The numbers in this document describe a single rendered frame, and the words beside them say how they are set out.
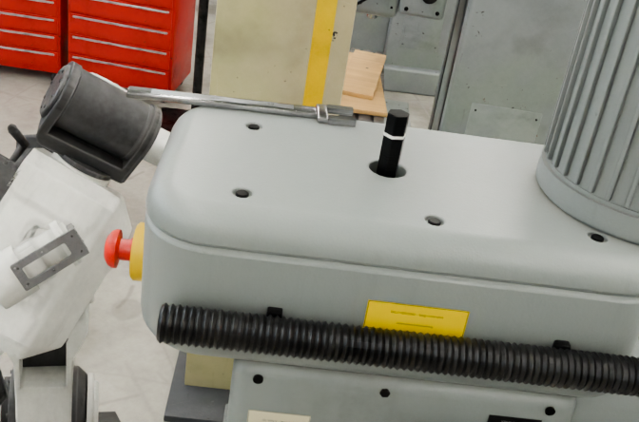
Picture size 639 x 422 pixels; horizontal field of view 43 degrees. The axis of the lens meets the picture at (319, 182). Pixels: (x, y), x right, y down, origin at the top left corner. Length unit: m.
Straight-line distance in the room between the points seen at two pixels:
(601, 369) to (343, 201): 0.27
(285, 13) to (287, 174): 1.80
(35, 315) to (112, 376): 2.20
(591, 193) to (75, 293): 0.71
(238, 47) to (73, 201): 1.48
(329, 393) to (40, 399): 0.98
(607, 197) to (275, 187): 0.29
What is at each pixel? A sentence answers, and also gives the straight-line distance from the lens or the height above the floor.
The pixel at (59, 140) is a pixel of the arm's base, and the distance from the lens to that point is 1.19.
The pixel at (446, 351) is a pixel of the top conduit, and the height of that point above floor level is 1.80.
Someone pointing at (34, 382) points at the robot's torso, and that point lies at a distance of 1.68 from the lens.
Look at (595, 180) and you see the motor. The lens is 0.77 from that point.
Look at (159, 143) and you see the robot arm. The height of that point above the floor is 1.60.
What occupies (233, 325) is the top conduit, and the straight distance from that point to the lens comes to 0.70.
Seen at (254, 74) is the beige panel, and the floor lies 1.33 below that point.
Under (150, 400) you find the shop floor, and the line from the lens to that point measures 3.27.
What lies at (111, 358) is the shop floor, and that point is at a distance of 3.44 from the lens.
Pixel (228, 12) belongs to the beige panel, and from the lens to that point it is 2.54.
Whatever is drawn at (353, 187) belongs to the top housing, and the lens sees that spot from 0.75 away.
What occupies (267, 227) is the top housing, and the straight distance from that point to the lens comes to 0.68.
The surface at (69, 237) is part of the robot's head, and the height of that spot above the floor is 1.68.
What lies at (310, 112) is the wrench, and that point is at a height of 1.90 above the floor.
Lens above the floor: 2.23
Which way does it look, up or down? 27 degrees down
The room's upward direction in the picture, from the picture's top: 9 degrees clockwise
